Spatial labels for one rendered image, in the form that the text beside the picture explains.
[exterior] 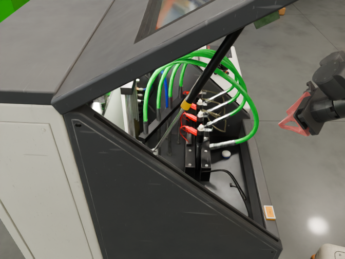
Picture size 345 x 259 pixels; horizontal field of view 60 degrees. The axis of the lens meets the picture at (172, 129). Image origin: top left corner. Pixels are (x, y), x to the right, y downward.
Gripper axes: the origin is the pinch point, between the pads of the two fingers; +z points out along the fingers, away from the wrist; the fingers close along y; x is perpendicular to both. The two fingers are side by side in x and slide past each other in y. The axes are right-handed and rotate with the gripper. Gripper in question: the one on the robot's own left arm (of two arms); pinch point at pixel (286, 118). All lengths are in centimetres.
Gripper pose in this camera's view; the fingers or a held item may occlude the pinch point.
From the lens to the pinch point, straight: 82.2
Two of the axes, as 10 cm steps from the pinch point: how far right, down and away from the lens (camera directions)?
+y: -5.8, 6.7, -4.6
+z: -4.8, 1.7, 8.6
